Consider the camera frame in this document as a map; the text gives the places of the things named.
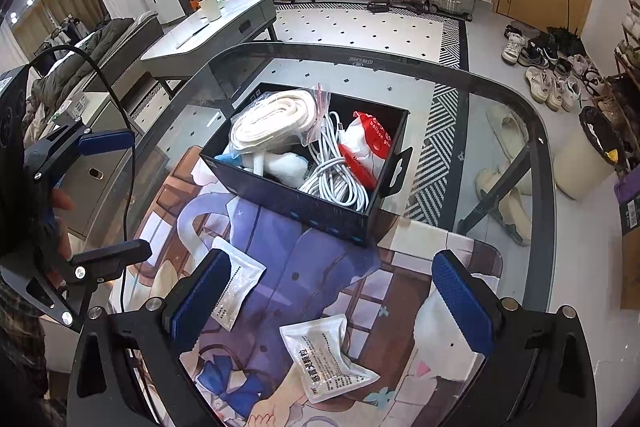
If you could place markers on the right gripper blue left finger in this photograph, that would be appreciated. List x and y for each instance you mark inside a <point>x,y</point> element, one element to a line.
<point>104,390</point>

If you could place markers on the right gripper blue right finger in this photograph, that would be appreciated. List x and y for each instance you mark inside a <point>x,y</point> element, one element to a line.
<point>536,370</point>

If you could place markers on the person's left hand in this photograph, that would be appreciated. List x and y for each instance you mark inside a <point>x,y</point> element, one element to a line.
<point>61,201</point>

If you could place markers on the black umbrella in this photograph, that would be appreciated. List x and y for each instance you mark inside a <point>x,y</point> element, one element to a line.
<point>568,41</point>

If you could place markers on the black storage box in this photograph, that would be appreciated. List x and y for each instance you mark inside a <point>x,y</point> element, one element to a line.
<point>306,121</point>

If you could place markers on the white sneaker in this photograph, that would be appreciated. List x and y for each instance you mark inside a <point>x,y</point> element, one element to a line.
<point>514,44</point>

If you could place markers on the white plush toy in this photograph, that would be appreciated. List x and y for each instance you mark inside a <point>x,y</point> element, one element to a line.
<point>288,168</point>

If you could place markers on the beige slipper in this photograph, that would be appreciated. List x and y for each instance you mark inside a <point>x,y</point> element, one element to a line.
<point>513,218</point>
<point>508,130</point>

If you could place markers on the white coffee table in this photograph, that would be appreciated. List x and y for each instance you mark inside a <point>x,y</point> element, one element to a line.
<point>174,59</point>

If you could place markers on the red balloon glue bag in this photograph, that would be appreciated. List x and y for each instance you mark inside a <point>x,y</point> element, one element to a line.
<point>365,146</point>

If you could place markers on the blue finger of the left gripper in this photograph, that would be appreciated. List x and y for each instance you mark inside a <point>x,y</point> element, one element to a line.
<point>96,143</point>
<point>107,263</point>

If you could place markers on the white medicine sachet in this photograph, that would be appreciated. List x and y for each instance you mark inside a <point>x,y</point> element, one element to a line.
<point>244,276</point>
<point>315,348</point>

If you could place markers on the white trash bin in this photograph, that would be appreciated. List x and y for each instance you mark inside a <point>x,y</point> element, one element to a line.
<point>593,152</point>

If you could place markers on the white mug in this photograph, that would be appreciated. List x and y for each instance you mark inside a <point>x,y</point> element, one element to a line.
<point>210,9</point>

